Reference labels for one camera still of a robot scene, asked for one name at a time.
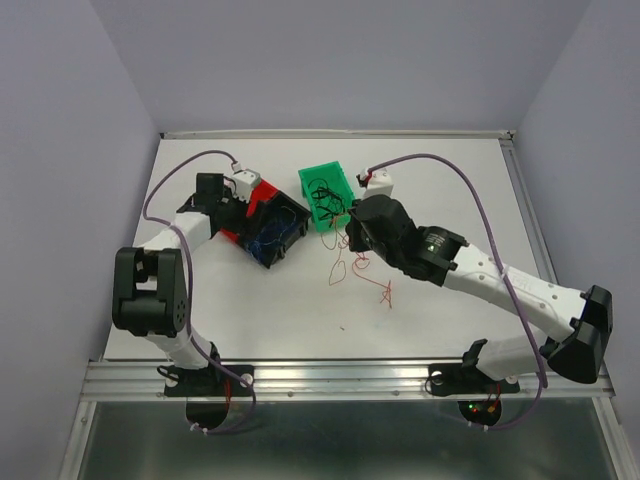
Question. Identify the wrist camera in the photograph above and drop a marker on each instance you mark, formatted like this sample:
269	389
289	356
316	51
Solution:
378	182
244	183

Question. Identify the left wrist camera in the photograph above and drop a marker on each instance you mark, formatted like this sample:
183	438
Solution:
244	183

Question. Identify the aluminium right rail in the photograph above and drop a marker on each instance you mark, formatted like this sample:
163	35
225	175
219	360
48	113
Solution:
530	220

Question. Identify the aluminium front rail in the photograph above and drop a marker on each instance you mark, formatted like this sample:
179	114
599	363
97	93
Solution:
277	381

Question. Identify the aluminium rail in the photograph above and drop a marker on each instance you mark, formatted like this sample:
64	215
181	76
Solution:
530	220
277	381
336	134

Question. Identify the black plastic bin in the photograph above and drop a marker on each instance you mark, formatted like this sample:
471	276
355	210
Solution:
285	221

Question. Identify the red plastic bin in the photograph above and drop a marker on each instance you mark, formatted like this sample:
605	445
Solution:
261	195

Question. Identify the aluminium back rail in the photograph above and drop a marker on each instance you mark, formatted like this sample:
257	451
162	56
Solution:
336	134

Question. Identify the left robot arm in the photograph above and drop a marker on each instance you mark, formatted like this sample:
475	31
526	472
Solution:
153	285

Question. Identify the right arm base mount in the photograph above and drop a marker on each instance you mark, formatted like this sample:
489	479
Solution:
464	378

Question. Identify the green plastic bin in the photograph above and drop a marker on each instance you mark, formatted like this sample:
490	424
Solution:
328	194

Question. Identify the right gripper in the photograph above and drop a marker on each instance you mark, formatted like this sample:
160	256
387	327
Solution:
353	226

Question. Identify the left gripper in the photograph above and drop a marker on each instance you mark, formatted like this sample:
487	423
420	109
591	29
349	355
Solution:
238	226

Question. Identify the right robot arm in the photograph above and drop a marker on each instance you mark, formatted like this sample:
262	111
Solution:
445	259

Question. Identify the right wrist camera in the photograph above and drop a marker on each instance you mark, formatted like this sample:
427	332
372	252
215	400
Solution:
378	182

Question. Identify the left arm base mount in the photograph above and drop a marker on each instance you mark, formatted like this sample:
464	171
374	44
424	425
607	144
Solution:
205	382

